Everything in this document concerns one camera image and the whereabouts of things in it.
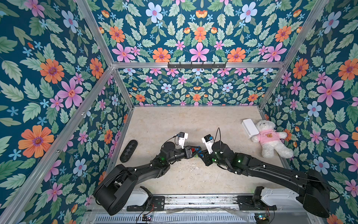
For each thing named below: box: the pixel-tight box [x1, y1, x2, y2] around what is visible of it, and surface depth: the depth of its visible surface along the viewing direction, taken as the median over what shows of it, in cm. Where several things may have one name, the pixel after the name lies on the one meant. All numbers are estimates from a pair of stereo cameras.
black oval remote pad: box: [119, 139, 138, 163], surface depth 92 cm
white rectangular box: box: [241, 118, 260, 138], surface depth 104 cm
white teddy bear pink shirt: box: [251, 119, 294, 159], surface depth 92 cm
